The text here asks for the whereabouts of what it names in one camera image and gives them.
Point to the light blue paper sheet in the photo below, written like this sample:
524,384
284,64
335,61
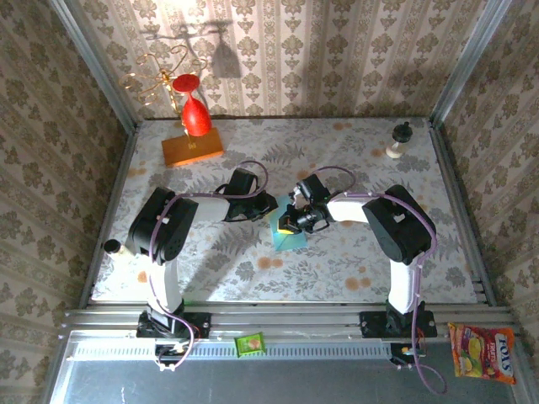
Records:
290,243

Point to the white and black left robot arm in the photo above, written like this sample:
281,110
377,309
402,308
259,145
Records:
166,290

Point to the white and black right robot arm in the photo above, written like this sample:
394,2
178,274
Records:
402,290

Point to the wooden rack base block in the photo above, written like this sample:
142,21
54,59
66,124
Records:
189,151

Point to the red wine glass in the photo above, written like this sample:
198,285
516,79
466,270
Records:
195,115

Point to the green candy packet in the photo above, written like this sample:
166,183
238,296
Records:
250,344

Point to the grey metal shelf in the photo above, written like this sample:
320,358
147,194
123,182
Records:
273,383

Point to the orange Fox's candy bag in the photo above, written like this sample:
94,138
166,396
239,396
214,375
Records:
484,353

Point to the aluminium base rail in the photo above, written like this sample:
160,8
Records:
295,322

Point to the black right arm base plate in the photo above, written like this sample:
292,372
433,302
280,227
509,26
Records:
375,326

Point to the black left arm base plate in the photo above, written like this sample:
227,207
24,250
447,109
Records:
198,324

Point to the aluminium table side rail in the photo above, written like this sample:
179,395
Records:
122,168
448,168

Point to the aluminium frame post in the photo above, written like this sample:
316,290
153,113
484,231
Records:
467,63
96,63

